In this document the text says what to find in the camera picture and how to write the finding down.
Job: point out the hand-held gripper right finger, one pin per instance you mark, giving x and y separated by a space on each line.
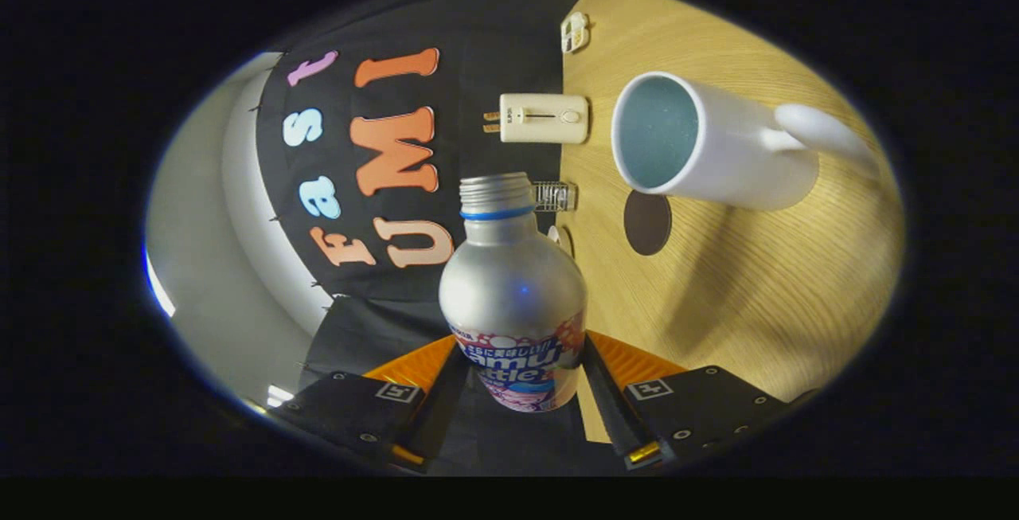
609 408

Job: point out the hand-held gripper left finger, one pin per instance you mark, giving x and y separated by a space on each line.
442 416

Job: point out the white toaster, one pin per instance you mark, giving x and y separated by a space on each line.
545 118

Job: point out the wooden table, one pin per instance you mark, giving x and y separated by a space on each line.
756 289

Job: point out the silver juice bottle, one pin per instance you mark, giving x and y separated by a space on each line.
509 289

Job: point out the small white holder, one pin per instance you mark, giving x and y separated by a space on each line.
575 33

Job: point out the small white plate with food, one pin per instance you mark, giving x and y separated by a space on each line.
564 240

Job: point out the large ceiling light panel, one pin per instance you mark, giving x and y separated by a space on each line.
158 285

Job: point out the white cup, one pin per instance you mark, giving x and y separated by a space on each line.
740 158

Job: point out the dark brown round coaster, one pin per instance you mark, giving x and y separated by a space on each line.
646 225

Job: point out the small ceiling light panel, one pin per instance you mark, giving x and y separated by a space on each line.
280 395

